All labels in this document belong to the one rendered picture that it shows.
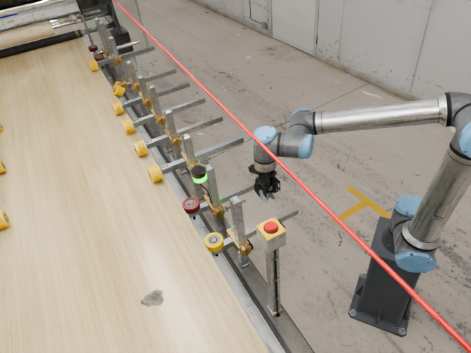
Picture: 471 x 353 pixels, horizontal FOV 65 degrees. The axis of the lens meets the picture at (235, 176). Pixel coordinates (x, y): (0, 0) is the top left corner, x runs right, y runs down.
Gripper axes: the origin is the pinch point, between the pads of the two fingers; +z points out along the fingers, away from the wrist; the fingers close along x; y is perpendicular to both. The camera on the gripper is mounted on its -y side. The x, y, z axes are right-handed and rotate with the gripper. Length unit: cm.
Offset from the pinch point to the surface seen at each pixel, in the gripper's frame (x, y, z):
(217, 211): -17.7, -13.3, 9.9
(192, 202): -26.1, -21.5, 6.0
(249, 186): 3.5, -19.8, 10.5
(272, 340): -23, 40, 35
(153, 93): -15, -91, -16
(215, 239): -26.6, 3.4, 6.0
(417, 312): 71, 47, 96
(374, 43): 239, -169, 52
